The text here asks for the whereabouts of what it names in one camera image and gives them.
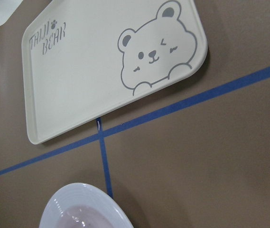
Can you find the white ribbed plate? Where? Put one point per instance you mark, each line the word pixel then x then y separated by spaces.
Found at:
pixel 80 205

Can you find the cream bear tray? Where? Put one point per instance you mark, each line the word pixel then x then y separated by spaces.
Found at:
pixel 85 58

